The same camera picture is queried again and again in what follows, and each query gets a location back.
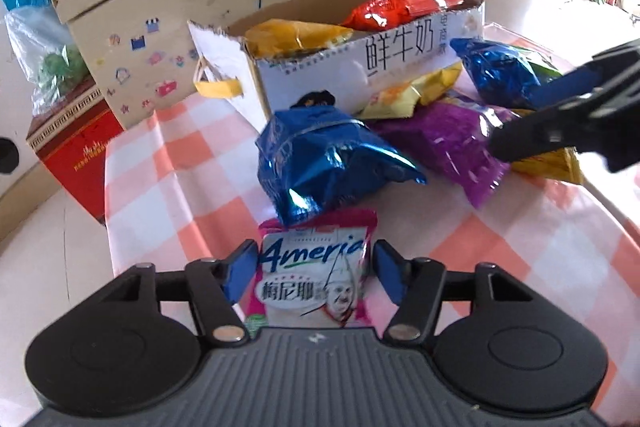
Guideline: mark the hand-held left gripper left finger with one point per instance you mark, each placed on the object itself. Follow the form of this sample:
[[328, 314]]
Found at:
[[240, 272]]

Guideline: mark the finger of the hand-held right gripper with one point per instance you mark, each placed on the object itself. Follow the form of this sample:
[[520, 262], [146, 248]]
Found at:
[[565, 88], [530, 137]]

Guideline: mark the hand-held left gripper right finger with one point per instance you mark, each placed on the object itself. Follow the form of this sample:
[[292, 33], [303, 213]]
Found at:
[[390, 269]]

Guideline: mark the pink white snack packet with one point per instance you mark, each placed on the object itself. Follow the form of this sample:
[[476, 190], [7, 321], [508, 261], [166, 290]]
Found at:
[[310, 277]]

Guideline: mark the blue foil snack bag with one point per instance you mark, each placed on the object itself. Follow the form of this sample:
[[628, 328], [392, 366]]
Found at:
[[320, 157], [495, 67]]

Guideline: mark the purple snack bag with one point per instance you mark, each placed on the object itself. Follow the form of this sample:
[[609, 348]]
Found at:
[[445, 142]]

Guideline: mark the orange red snack bag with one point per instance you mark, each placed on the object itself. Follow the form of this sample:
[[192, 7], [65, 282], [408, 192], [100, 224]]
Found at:
[[400, 7]]

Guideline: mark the white cardboard box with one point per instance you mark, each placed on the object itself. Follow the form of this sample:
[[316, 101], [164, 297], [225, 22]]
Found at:
[[320, 67]]

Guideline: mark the golden yellow snack bag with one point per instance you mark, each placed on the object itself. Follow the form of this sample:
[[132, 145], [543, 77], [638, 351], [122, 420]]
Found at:
[[295, 37]]

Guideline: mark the green snack packet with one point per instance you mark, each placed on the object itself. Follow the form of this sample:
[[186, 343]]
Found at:
[[542, 69]]

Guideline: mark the yellow snack packet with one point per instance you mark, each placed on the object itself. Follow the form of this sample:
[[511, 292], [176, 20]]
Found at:
[[555, 164]]

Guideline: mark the orange white checkered tablecloth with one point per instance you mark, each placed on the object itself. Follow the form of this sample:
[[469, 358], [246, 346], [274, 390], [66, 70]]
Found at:
[[190, 187]]

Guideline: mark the yellow printed chip bag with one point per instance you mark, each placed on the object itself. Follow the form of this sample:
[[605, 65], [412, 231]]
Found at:
[[395, 99]]

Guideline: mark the red gift box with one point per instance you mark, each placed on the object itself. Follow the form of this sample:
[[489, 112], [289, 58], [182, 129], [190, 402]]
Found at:
[[70, 157]]

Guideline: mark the clear plastic bag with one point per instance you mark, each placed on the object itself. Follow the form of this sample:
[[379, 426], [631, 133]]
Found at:
[[45, 57]]

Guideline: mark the black wall decal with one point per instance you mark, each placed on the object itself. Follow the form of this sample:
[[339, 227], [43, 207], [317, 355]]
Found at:
[[7, 154]]

